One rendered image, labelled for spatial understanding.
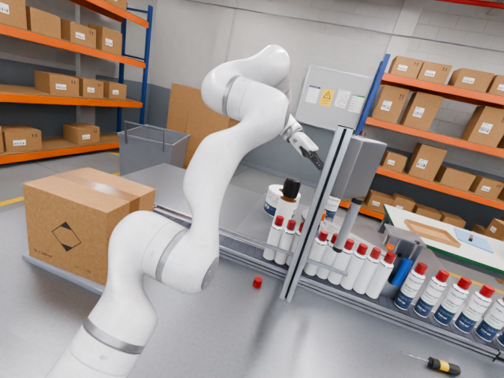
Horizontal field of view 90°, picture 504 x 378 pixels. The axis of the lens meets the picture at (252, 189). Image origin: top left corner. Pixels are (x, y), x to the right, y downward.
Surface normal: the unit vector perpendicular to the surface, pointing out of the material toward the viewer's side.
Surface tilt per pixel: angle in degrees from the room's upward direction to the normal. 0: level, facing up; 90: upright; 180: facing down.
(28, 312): 0
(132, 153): 93
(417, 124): 90
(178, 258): 55
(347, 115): 90
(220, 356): 0
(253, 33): 90
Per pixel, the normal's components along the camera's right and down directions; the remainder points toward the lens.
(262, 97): -0.09, -0.26
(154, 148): -0.02, 0.40
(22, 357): 0.22, -0.91
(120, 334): 0.40, -0.25
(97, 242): -0.23, 0.29
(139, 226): 0.05, -0.58
